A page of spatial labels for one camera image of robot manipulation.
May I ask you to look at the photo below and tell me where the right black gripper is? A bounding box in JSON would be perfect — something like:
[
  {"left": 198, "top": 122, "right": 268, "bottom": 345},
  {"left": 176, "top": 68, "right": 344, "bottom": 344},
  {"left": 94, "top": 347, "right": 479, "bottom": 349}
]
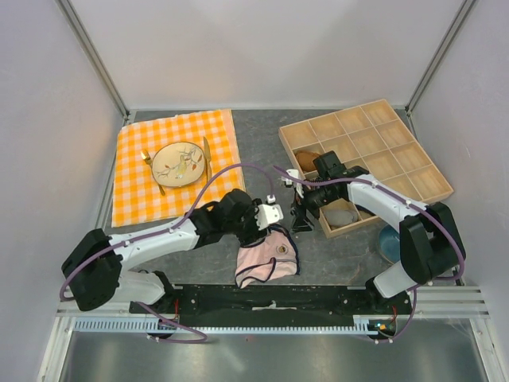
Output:
[{"left": 289, "top": 182, "right": 340, "bottom": 235}]

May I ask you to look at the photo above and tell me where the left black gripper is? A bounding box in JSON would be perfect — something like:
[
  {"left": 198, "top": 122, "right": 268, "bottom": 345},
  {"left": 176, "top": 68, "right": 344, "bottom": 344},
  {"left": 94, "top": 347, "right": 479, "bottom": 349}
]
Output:
[{"left": 224, "top": 198, "right": 271, "bottom": 247}]

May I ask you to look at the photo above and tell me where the pink underwear navy trim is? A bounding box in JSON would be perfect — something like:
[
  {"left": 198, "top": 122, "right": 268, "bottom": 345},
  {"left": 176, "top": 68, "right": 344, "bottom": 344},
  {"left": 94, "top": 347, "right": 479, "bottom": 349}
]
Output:
[{"left": 235, "top": 224, "right": 300, "bottom": 289}]

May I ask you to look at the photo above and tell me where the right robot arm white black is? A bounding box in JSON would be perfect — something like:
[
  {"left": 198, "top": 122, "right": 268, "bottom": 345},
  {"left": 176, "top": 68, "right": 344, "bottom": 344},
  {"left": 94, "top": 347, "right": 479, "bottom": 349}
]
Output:
[{"left": 281, "top": 151, "right": 466, "bottom": 314}]

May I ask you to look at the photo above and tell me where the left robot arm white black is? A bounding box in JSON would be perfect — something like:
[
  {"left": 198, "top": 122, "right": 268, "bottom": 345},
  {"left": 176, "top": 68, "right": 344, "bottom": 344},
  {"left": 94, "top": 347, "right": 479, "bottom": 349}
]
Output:
[{"left": 60, "top": 189, "right": 282, "bottom": 313}]

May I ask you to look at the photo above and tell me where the grey rolled cloth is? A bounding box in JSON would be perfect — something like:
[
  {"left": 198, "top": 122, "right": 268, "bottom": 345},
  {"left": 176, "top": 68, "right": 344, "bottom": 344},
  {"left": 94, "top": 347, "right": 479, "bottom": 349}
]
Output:
[{"left": 324, "top": 209, "right": 359, "bottom": 229}]

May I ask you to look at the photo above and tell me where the brown rolled cloth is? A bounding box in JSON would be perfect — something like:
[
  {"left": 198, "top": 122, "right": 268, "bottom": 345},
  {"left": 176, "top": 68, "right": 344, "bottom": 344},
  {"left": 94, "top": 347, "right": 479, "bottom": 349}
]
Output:
[{"left": 295, "top": 150, "right": 321, "bottom": 173}]

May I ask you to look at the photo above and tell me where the blue ceramic bowl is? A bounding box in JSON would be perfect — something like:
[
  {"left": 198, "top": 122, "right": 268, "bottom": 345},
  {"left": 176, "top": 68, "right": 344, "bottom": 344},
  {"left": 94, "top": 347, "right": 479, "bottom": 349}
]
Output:
[{"left": 377, "top": 225, "right": 400, "bottom": 264}]

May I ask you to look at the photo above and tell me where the gold knife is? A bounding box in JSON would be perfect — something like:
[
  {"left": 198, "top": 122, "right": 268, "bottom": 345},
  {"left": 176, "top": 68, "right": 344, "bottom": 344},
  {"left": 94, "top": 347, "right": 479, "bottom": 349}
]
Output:
[{"left": 203, "top": 137, "right": 212, "bottom": 181}]

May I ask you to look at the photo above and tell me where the beige floral plate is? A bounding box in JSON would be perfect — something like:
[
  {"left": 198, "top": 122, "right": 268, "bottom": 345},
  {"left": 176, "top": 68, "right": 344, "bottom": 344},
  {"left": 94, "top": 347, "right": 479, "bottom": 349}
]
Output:
[{"left": 152, "top": 142, "right": 205, "bottom": 188}]

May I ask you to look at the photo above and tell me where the wooden compartment tray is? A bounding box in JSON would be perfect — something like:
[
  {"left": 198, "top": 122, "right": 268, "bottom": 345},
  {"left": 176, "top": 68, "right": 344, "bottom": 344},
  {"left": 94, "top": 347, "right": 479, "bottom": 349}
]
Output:
[{"left": 278, "top": 99, "right": 455, "bottom": 240}]

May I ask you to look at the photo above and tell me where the orange white checkered cloth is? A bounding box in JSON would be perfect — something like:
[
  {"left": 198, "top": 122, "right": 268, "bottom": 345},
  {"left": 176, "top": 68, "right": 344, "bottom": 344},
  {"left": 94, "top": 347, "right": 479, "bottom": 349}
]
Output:
[{"left": 111, "top": 109, "right": 245, "bottom": 228}]

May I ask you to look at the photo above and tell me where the gold fork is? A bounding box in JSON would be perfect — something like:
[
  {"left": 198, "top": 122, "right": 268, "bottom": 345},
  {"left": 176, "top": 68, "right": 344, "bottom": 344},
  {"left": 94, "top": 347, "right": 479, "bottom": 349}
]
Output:
[{"left": 140, "top": 150, "right": 165, "bottom": 196}]

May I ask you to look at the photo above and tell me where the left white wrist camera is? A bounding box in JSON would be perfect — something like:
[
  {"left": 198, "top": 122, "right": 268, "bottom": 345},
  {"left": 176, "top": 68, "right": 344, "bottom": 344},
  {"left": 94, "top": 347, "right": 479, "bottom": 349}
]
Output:
[{"left": 254, "top": 195, "right": 284, "bottom": 231}]

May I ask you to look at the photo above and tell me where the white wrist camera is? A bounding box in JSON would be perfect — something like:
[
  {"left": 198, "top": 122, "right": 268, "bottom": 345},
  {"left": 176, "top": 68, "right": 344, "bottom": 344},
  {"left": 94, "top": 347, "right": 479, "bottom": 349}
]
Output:
[
  {"left": 254, "top": 195, "right": 284, "bottom": 231},
  {"left": 281, "top": 169, "right": 301, "bottom": 188}
]

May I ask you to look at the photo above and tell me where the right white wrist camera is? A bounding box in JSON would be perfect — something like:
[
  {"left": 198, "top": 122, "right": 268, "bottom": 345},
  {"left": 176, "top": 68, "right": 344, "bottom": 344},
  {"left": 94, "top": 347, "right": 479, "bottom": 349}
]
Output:
[{"left": 281, "top": 169, "right": 301, "bottom": 188}]

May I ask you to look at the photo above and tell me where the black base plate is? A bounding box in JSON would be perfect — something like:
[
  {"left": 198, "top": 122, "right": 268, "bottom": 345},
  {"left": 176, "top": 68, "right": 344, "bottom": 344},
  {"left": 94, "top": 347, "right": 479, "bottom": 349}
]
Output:
[{"left": 150, "top": 284, "right": 411, "bottom": 328}]

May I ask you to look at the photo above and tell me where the white slotted cable duct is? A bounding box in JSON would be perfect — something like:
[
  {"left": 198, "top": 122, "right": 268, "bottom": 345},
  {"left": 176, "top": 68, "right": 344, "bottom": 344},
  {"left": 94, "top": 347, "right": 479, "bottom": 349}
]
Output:
[{"left": 74, "top": 317, "right": 394, "bottom": 335}]

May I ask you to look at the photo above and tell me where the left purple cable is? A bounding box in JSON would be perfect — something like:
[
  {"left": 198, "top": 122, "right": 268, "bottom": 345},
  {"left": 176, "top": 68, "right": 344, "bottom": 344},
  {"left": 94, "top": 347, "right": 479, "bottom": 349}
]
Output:
[{"left": 59, "top": 162, "right": 276, "bottom": 300}]

